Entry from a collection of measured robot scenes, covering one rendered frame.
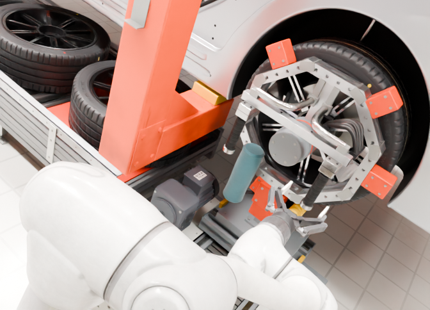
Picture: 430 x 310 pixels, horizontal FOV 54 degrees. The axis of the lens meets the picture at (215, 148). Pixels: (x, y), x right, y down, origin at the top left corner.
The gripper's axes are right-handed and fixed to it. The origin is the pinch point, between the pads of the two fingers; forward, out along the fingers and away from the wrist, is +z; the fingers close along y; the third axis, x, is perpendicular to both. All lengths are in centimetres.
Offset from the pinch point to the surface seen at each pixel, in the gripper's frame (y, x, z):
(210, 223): -37, -67, 30
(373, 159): 8.8, 9.9, 28.1
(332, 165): 0.7, 11.3, 6.4
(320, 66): -22.8, 28.7, 28.7
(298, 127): -15.2, 14.5, 9.4
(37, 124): -123, -51, -5
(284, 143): -17.9, 3.7, 13.9
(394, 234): 42, -83, 143
